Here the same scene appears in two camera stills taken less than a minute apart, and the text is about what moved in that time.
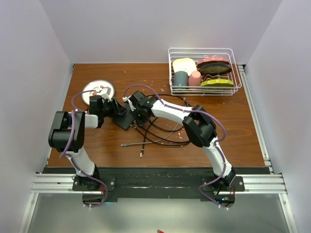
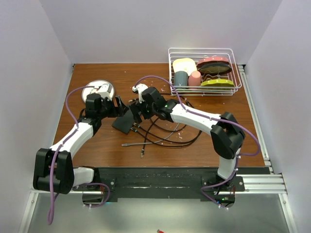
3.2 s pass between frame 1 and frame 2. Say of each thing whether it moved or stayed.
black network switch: moved
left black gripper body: stayed
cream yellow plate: stayed
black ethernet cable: moved
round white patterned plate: stayed
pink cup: stayed
